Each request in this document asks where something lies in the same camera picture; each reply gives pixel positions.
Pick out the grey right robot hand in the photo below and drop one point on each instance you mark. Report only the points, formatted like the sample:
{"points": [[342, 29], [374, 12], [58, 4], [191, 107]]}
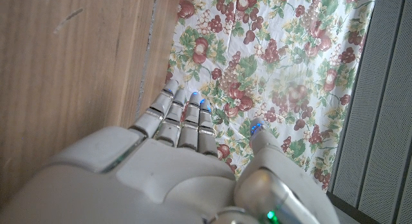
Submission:
{"points": [[161, 179]]}

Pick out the floral fruit print backdrop cloth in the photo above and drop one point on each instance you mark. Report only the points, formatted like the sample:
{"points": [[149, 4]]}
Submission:
{"points": [[273, 72]]}

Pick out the grey perforated wall panel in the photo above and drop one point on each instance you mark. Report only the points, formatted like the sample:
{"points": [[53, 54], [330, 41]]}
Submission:
{"points": [[376, 121]]}

